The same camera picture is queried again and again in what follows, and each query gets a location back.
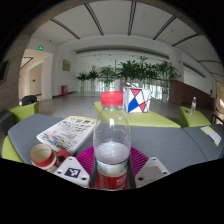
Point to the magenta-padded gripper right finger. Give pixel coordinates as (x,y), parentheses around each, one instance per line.
(151,171)

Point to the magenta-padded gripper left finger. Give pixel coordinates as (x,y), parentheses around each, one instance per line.
(71,172)

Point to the clear red-capped water bottle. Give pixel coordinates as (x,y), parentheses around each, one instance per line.
(111,160)

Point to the red and white mug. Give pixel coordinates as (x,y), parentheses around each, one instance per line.
(41,156)

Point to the colourful printed magazine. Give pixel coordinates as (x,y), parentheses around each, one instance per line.
(66,133)

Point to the yellow and white booklet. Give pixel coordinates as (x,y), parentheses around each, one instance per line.
(211,135)

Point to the red blue white patterned cube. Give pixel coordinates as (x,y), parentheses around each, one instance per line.
(136,100)

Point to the small clear drink bottle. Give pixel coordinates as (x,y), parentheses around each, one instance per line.
(193,107)

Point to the green block seat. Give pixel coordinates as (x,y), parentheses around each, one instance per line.
(25,111)

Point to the red fire extinguisher box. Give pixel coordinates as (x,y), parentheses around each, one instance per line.
(64,90)

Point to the black bag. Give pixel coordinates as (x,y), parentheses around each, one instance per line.
(29,100)

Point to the wooden bench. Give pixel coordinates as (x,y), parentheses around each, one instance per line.
(218,118)

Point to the group of potted green plants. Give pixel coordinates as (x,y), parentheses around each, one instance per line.
(133,71)

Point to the green exit sign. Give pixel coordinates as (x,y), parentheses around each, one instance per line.
(40,48)

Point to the framed wall picture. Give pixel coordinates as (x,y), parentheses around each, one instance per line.
(66,65)

